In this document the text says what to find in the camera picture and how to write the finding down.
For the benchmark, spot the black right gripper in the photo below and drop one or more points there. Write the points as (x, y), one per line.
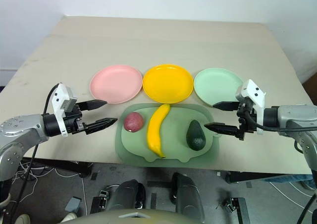
(245, 125)

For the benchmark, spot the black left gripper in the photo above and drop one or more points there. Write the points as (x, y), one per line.
(74, 122)

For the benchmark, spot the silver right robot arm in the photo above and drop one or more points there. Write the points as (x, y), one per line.
(292, 117)

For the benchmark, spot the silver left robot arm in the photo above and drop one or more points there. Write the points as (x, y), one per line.
(19, 128)

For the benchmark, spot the pale green round plate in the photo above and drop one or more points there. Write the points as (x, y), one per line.
(215, 85)

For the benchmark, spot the pink round plate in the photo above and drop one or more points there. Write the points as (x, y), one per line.
(116, 84)

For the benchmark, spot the dark red round fruit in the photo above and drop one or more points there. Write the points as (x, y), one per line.
(133, 122)

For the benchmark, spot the yellow round plate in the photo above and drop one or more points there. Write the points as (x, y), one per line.
(168, 83)

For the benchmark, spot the dark green avocado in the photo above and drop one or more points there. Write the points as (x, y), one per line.
(196, 137)

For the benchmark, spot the green plastic tray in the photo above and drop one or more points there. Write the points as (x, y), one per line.
(173, 134)

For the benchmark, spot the yellow banana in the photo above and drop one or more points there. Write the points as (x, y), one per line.
(154, 132)

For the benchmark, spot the dark rounded grey shape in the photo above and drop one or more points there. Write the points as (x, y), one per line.
(188, 196)
(128, 194)

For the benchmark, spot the black metal floor stand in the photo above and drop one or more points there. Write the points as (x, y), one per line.
(239, 209)

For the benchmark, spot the small grey box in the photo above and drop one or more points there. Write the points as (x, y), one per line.
(73, 204)

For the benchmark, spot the olive grey robot torso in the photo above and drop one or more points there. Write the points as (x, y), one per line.
(123, 217)

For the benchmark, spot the white shoe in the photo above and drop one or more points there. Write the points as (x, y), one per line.
(68, 217)
(22, 219)

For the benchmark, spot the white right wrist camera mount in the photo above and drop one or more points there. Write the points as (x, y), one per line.
(255, 92)

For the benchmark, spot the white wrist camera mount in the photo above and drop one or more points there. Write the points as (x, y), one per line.
(255, 92)
(59, 97)

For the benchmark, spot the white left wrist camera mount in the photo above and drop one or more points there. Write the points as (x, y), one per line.
(59, 97)

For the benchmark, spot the black table frame bar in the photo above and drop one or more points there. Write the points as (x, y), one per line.
(62, 165)
(262, 176)

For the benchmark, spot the black metal foot bracket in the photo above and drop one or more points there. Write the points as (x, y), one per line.
(99, 201)

